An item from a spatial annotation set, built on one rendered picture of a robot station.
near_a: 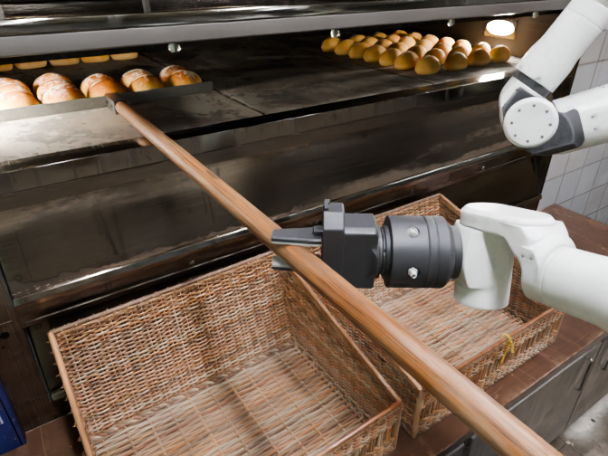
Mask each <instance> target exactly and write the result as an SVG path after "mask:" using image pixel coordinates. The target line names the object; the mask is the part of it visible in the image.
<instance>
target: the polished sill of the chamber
mask: <svg viewBox="0 0 608 456"><path fill-rule="evenodd" d="M514 71H515V70H514ZM514 71H504V72H499V73H493V74H489V75H483V76H479V77H473V78H468V79H463V80H457V81H448V82H444V83H438V84H433V85H428V86H423V87H418V88H412V89H408V90H399V91H393V92H388V93H383V94H378V95H373V96H367V97H363V98H357V99H352V100H343V101H338V102H333V103H328V104H323V105H317V106H312V107H307V108H302V109H293V110H288V111H282V112H278V113H272V114H267V115H262V116H257V117H252V118H247V119H237V120H233V121H227V122H222V123H217V124H212V125H207V126H202V127H197V128H188V129H182V130H177V131H172V132H167V133H164V134H166V135H167V136H168V137H169V138H171V139H172V140H173V141H175V142H176V143H177V145H178V146H180V147H181V148H182V149H184V150H185V151H186V152H187V153H189V154H190V155H195V154H200V153H204V152H208V151H213V150H217V149H222V148H226V147H234V146H239V145H243V144H247V143H252V142H256V141H261V140H264V139H269V138H277V137H282V136H286V135H290V134H295V133H300V132H303V131H308V130H312V129H317V128H324V127H329V126H334V125H338V124H342V123H347V122H351V121H356V120H360V119H368V118H372V117H377V116H381V115H385V114H390V113H395V112H398V111H403V110H408V109H416V108H420V107H424V106H429V105H433V104H437V103H442V102H446V101H451V100H458V99H463V98H468V97H472V96H476V95H480V94H485V93H490V92H493V91H498V90H502V89H503V88H504V86H505V85H506V84H507V82H508V81H509V80H510V78H511V77H512V76H511V75H512V74H513V72H514ZM166 160H169V158H168V157H167V156H166V155H165V154H164V153H162V152H161V151H160V150H159V149H158V148H157V147H156V146H155V145H153V144H152V143H151V142H150V141H149V140H148V139H147V138H146V137H142V138H132V139H127V140H121V141H117V142H111V143H107V144H101V145H97V146H91V147H82V148H76V149H72V150H66V151H62V152H56V153H51V154H46V155H40V156H36V157H27V158H21V159H16V160H11V161H6V162H1V163H0V195H5V194H10V193H13V192H18V191H23V190H27V189H32V188H35V187H40V186H45V185H52V184H57V183H61V182H66V181H71V180H74V179H79V178H83V177H88V176H95V175H100V174H105V173H109V172H113V171H118V170H122V169H127V168H131V167H135V166H143V165H147V164H152V163H156V162H161V161H166Z"/></svg>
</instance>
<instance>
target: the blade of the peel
mask: <svg viewBox="0 0 608 456"><path fill-rule="evenodd" d="M162 70H163V69H159V70H151V71H150V72H151V73H152V74H153V75H155V76H157V77H158V76H159V73H160V72H161V71H162ZM124 74H125V73H120V74H111V75H110V76H111V77H113V78H114V79H115V80H116V81H118V82H120V80H121V78H122V76H123V75H124ZM85 79H86V78H80V79H72V80H70V81H71V82H72V83H73V84H74V85H75V86H76V87H77V88H79V89H81V84H82V82H83V81H84V80H85ZM201 80H202V82H199V83H192V84H186V85H179V86H172V87H165V88H158V89H152V90H139V91H132V92H125V93H120V95H121V96H123V97H124V98H125V99H126V100H127V101H128V104H129V103H136V102H142V101H149V100H160V99H166V98H173V97H179V96H185V95H191V94H197V93H204V92H210V91H214V90H213V82H212V81H209V80H205V79H202V78H201ZM26 85H27V86H28V87H29V88H30V90H31V92H32V93H33V95H34V97H35V98H36V99H38V98H37V95H36V94H35V93H34V92H33V84H26ZM38 100H39V99H38ZM39 102H40V101H39ZM105 107H107V105H106V101H105V97H104V96H99V97H91V98H87V97H86V98H85V99H78V100H66V101H58V102H52V103H45V104H42V103H41V102H40V104H38V105H32V106H24V107H18V108H11V109H0V122H6V121H13V120H19V119H30V118H37V117H43V116H50V115H56V114H62V113H68V112H74V111H81V110H87V109H98V108H105Z"/></svg>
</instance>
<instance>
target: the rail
mask: <svg viewBox="0 0 608 456"><path fill-rule="evenodd" d="M532 1H546V0H380V1H363V2H345V3H327V4H310V5H275V6H258V7H240V8H223V9H205V10H187V11H170V12H153V13H134V14H101V15H83V16H65V17H48V18H30V19H13V20H0V37H6V36H19V35H33V34H47V33H73V32H87V31H99V30H113V29H127V28H140V27H154V26H168V25H181V24H208V23H221V22H235V21H249V20H262V19H276V18H290V17H302V16H316V15H330V14H356V13H370V12H383V11H397V10H411V9H424V8H438V7H452V6H465V5H492V4H505V3H518V2H532Z"/></svg>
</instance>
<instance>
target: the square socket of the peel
mask: <svg viewBox="0 0 608 456"><path fill-rule="evenodd" d="M104 97H105V101H106V105H107V107H108V108H109V109H111V110H112V111H113V112H114V113H115V114H116V115H119V113H118V112H117V111H116V109H115V106H116V104H117V102H119V101H125V102H126V103H127V104H128V101H127V100H126V99H125V98H124V97H123V96H121V95H120V94H119V93H118V92H110V93H105V94H104Z"/></svg>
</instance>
